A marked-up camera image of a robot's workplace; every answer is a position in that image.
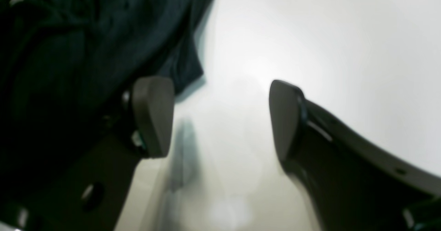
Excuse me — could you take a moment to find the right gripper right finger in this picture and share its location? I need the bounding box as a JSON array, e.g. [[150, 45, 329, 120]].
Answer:
[[269, 80, 441, 231]]

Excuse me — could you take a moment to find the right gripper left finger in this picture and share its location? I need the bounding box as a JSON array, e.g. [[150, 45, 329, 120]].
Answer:
[[1, 76, 175, 231]]

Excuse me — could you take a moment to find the black t-shirt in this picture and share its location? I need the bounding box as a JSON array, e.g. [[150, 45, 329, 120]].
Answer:
[[1, 0, 212, 177]]

